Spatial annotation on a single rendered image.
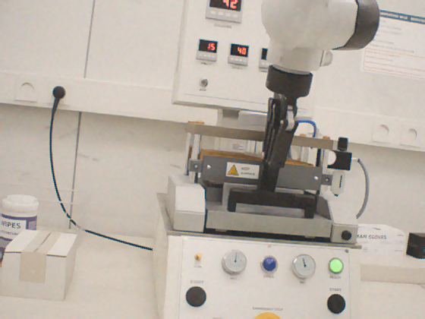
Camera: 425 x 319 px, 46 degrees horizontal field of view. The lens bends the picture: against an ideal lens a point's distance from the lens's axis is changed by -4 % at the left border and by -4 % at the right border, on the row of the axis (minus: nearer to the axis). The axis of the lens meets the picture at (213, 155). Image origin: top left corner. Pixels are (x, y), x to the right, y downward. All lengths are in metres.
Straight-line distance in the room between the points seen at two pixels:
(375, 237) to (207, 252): 0.78
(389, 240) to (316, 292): 0.71
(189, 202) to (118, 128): 0.77
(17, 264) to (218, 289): 0.39
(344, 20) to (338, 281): 0.44
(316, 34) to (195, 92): 0.53
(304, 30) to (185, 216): 0.37
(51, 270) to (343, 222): 0.54
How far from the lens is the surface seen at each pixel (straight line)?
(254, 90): 1.20
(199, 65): 1.18
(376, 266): 1.45
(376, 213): 1.77
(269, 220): 0.89
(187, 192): 0.89
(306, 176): 0.99
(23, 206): 1.22
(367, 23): 0.76
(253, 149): 1.05
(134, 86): 1.56
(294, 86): 0.84
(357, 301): 0.94
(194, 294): 0.84
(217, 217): 0.87
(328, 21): 0.71
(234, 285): 0.87
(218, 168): 0.95
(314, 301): 0.90
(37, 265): 1.01
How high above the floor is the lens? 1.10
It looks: 3 degrees down
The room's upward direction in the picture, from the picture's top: 7 degrees clockwise
